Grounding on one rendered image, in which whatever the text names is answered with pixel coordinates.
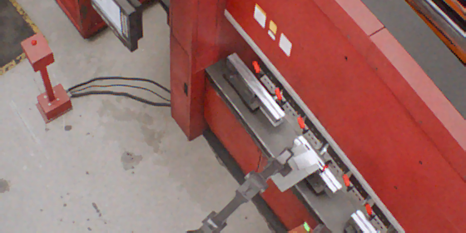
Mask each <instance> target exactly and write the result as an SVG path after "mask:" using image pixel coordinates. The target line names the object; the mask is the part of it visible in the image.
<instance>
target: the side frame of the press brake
mask: <svg viewBox="0 0 466 233"><path fill-rule="evenodd" d="M225 10H226V0H170V20H169V26H170V57H171V60H170V89H171V117H172V118H174V120H175V121H176V123H177V124H178V125H179V127H180V128H181V129H182V130H183V132H184V133H185V135H186V136H187V138H188V140H189V141H192V140H194V139H196V138H197V137H198V136H201V135H202V133H203V131H205V130H207V129H209V126H208V124H207V121H206V119H205V117H204V106H205V91H206V73H205V69H206V68H208V67H210V66H212V65H214V64H216V63H217V62H219V61H221V60H223V59H225V58H227V57H228V56H230V55H231V54H233V53H235V54H236V55H237V56H238V57H239V59H240V60H241V61H243V63H244V64H245V65H246V67H248V68H249V69H250V71H251V72H252V73H253V75H254V76H255V77H256V79H257V80H258V81H259V82H260V84H261V85H262V86H263V88H264V89H266V91H267V92H268V93H269V94H270V95H272V93H271V91H270V90H269V89H268V87H267V86H266V85H265V84H264V83H263V82H262V81H261V79H259V78H258V76H259V74H258V73H257V72H256V70H255V69H254V66H253V64H252V63H253V62H257V64H258V66H259V67H260V63H261V58H260V56H259V55H258V54H257V53H256V51H255V50H254V49H253V48H252V46H251V45H250V44H249V43H248V42H247V41H246V40H245V39H244V38H243V37H242V36H241V34H240V33H239V32H238V31H237V29H236V28H235V27H234V26H233V25H232V24H231V23H230V22H229V19H228V18H227V17H226V15H225Z"/></svg>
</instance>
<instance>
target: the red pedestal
mask: <svg viewBox="0 0 466 233"><path fill-rule="evenodd" d="M21 44H22V49H23V51H24V54H25V56H26V57H27V59H28V61H29V62H30V64H31V66H32V68H33V71H34V72H36V71H40V73H41V79H42V81H43V86H44V88H45V92H44V93H42V94H40V95H39V96H36V97H37V100H38V103H37V104H36V107H37V109H38V110H39V113H40V114H41V115H42V118H43V120H44V122H46V123H49V122H51V121H53V120H55V119H56V118H57V117H59V116H60V115H64V114H65V113H67V112H69V111H70V110H72V103H71V100H70V98H69V96H68V94H67V93H66V92H65V90H64V87H63V86H62V84H61V83H60V84H58V85H56V86H54V87H52V84H51V81H50V78H49V76H48V71H47V68H46V67H47V66H49V65H50V64H52V63H54V62H55V61H54V56H53V53H52V51H51V48H50V47H49V46H48V44H47V42H46V40H45V37H43V35H42V33H41V32H39V33H37V34H35V35H34V36H32V37H30V38H28V39H27V40H25V41H23V42H21Z"/></svg>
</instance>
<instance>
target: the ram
mask: <svg viewBox="0 0 466 233"><path fill-rule="evenodd" d="M256 4H257V5H258V6H259V7H260V8H261V10H262V11H263V12H264V13H265V15H266V17H265V26H264V28H263V27H262V26H261V25H260V24H259V23H258V21H257V20H256V19H255V18H254V14H255V5H256ZM226 11H227V12H228V13H229V14H230V15H231V16H232V17H233V18H234V20H235V21H236V22H237V24H238V25H240V26H241V28H242V29H243V30H244V31H245V33H246V34H247V35H248V36H249V38H250V39H251V40H252V41H253V42H254V43H255V44H256V45H257V47H258V48H259V49H260V50H261V51H262V52H263V53H264V55H265V57H266V58H267V59H268V61H269V62H270V63H271V64H272V66H273V67H274V68H275V69H276V71H277V72H278V73H279V74H280V75H281V76H282V77H283V78H284V79H285V80H286V81H287V82H288V84H289V85H290V86H291V88H292V89H293V90H294V91H295V94H296V95H297V96H298V97H299V99H300V100H301V101H302V102H303V103H304V104H305V105H306V107H307V108H308V109H310V111H311V113H312V114H313V115H314V117H315V118H316V119H317V120H318V122H319V123H320V124H321V126H322V127H323V128H324V129H325V130H326V131H327V132H328V133H329V135H330V137H331V138H332V140H333V141H334V142H335V143H336V144H337V146H338V147H339V149H340V150H341V151H342V152H343V153H344V154H345V156H346V157H347V158H348V159H349V162H350V163H352V164H353V166H354V168H355V169H356V171H358V172H359V174H360V175H361V176H362V177H363V178H364V180H365V181H366V183H367V184H368V185H369V187H370V188H371V190H372V191H373V192H374V193H375V195H376V196H377V197H378V198H379V200H380V201H382V202H383V205H384V206H385V207H386V209H387V210H388V211H389V213H390V214H391V215H392V216H393V218H394V219H395V220H396V221H397V222H398V224H399V225H400V226H401V228H402V229H403V230H404V232H405V233H466V182H465V180H464V179H463V177H461V175H460V174H459V173H458V172H457V170H456V169H455V168H454V167H453V166H452V165H451V163H450V161H449V160H448V159H447V158H446V157H445V156H444V154H443V153H442V152H441V151H440V150H439V149H438V147H437V146H436V144H434V143H433V141H432V139H431V138H430V137H429V136H428V135H427V134H426V132H425V131H424V130H423V128H422V127H421V126H420V125H419V124H418V123H417V122H416V121H415V119H414V118H413V117H412V114H410V113H409V112H408V110H407V109H406V108H405V106H404V105H403V104H402V103H401V102H400V101H399V99H398V98H397V97H396V96H395V95H394V94H393V93H392V91H391V90H390V89H389V87H388V86H387V85H386V84H385V82H384V81H383V80H382V79H381V78H380V77H379V74H378V73H377V72H376V71H375V70H374V69H373V68H372V67H371V66H370V65H369V64H368V63H367V62H366V61H365V59H364V57H363V56H362V55H361V54H360V53H359V52H358V51H357V49H356V48H355V47H354V46H353V45H352V44H351V43H350V41H349V40H348V39H347V37H346V36H345V35H344V34H343V33H342V32H341V31H340V30H339V29H338V28H337V27H336V26H335V24H334V23H333V22H332V21H331V20H330V19H329V18H328V16H326V15H325V14H324V13H323V12H322V11H321V9H320V7H319V6H318V5H317V4H316V3H315V2H313V0H226ZM225 15H226V17H227V18H228V19H229V22H230V23H231V24H232V25H233V26H234V27H235V28H236V29H237V31H238V32H239V33H240V34H241V36H242V37H243V38H244V39H245V40H246V41H247V42H248V43H249V44H250V45H251V46H252V48H253V49H254V50H255V51H256V53H257V54H258V55H259V56H260V58H261V59H262V60H263V61H264V63H265V64H266V65H267V67H268V68H269V69H270V71H271V72H273V73H274V75H275V76H276V77H277V78H278V80H279V81H280V82H281V83H282V85H283V86H284V87H285V89H286V90H287V91H288V92H289V93H290V95H291V96H292V97H293V98H294V99H295V101H296V103H297V104H298V105H299V106H300V108H301V109H303V110H304V112H305V113H306V114H307V115H308V117H309V118H310V120H311V121H312V122H313V123H314V124H315V126H316V127H317V128H318V130H319V131H321V134H322V135H323V136H324V137H325V139H326V140H327V141H328V142H329V144H330V145H331V146H332V147H333V148H334V149H335V151H336V153H337V154H338V155H339V156H340V157H341V158H342V161H343V162H344V163H345V165H347V166H348V168H349V169H350V170H351V171H352V173H353V174H354V175H355V177H356V178H357V180H358V181H359V182H360V183H361V184H362V186H363V187H364V188H365V190H366V191H367V192H368V193H369V195H370V196H371V198H373V199H374V202H375V203H377V206H378V207H379V208H380V209H381V210H382V212H383V213H384V214H385V215H386V216H387V218H388V219H389V221H390V222H391V223H392V224H393V226H394V227H395V229H396V230H397V231H398V232H399V233H401V230H399V229H398V226H396V225H395V223H394V222H393V221H392V220H391V218H390V217H389V216H388V214H387V213H386V212H385V211H384V209H383V207H381V205H380V204H379V203H378V202H377V200H376V199H375V198H374V196H373V195H372V194H371V193H370V191H369V190H368V189H367V186H365V185H364V183H363V182H362V180H360V179H359V178H358V175H357V174H356V173H355V172H354V170H353V169H352V168H351V167H350V165H348V162H347V161H346V160H345V159H344V158H343V156H342V155H341V154H340V153H339V152H338V151H337V149H336V147H335V146H334V144H332V143H331V142H330V139H329V138H328V137H327V136H326V135H325V134H324V133H323V131H322V130H321V129H320V127H319V126H318V125H317V124H316V122H315V121H314V120H313V119H312V117H311V116H310V114H309V113H308V112H307V111H306V110H305V109H304V108H303V107H302V106H301V104H300V103H299V102H298V100H297V99H296V98H295V95H294V94H293V93H292V92H291V91H290V89H289V88H288V87H287V86H286V85H285V84H284V83H283V81H282V80H281V79H280V78H279V76H278V75H277V74H276V73H275V72H274V71H273V70H272V69H271V67H270V66H269V65H268V63H267V62H266V61H265V59H264V58H263V57H262V56H261V54H260V53H259V52H258V51H257V49H256V48H255V47H254V46H253V44H252V43H251V42H249V40H248V39H247V38H246V37H245V35H244V34H243V33H242V32H241V30H240V29H239V28H238V27H237V26H236V25H235V24H234V23H233V22H232V21H231V20H230V18H229V16H228V15H227V14H226V12H225ZM270 20H271V21H272V22H273V23H274V24H275V25H276V26H277V29H276V33H275V34H274V32H273V31H272V30H271V31H272V33H273V34H274V35H275V40H274V39H273V38H272V36H271V35H270V34H269V33H268V32H269V29H270ZM281 32H282V33H283V34H284V35H285V37H286V38H287V39H288V40H289V41H290V43H291V44H292V46H291V49H290V55H289V56H288V55H287V54H286V52H285V51H284V50H282V48H281V47H280V46H279V45H280V37H281V35H280V33H281Z"/></svg>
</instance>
